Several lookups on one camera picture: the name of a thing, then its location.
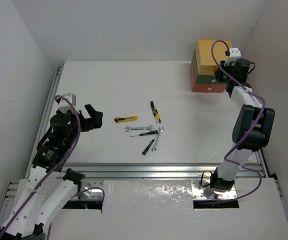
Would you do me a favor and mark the green drawer box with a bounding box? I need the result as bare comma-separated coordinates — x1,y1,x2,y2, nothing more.
191,51,226,85

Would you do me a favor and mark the red drawer box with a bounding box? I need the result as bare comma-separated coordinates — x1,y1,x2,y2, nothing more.
189,63,226,93

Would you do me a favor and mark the black green screwdriver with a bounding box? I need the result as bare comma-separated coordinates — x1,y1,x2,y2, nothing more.
141,137,157,156
131,130,159,137
150,101,158,124

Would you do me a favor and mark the small yellow utility knife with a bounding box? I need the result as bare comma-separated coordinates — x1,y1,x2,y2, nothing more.
154,107,162,123

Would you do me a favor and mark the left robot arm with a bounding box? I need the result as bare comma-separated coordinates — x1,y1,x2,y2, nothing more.
0,104,103,240

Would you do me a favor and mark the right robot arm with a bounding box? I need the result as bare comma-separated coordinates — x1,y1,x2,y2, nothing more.
200,58,275,193

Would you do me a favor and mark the horizontal silver wrench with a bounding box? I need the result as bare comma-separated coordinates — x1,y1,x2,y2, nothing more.
124,125,155,132

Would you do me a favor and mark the diagonal silver wrench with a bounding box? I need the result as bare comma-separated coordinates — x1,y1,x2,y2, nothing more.
151,126,165,152

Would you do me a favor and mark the white foam sheet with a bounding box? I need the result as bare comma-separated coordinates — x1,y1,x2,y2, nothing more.
102,179,193,213

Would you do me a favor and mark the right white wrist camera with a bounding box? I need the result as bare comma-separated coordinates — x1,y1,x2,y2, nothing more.
224,48,241,66

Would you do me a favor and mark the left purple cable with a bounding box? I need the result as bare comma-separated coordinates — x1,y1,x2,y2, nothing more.
0,94,105,240

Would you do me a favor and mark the aluminium front rail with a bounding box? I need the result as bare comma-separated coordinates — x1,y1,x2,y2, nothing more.
3,162,265,201

